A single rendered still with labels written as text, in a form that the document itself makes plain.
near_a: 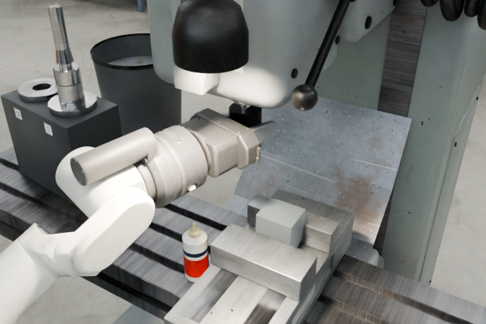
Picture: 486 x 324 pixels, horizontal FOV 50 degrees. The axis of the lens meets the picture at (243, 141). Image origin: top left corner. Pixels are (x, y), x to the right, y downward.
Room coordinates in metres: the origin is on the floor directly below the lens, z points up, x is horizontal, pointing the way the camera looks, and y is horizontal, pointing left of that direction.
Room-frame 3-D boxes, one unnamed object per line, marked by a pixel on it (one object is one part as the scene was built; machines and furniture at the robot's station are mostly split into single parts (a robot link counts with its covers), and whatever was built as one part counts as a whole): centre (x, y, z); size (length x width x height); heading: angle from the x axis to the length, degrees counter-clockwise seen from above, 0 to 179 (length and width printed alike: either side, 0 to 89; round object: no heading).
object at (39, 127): (0.92, 0.36, 1.06); 0.22 x 0.12 x 0.20; 52
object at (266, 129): (0.63, -0.02, 1.23); 0.06 x 0.02 x 0.03; 134
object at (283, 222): (0.63, -0.06, 1.07); 0.06 x 0.05 x 0.06; 60
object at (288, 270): (0.58, -0.03, 1.05); 0.15 x 0.06 x 0.04; 60
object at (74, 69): (0.89, 0.32, 1.22); 0.05 x 0.05 x 0.01
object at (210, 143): (0.59, 0.06, 1.23); 0.13 x 0.12 x 0.10; 44
